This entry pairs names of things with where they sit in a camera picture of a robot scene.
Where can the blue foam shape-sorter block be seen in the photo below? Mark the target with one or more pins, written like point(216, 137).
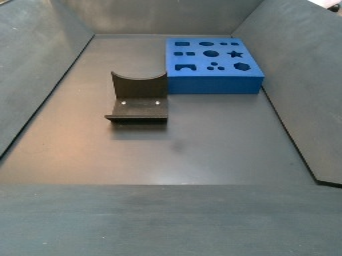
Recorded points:
point(212, 66)

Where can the black curved holder bracket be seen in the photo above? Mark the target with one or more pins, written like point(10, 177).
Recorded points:
point(141, 99)

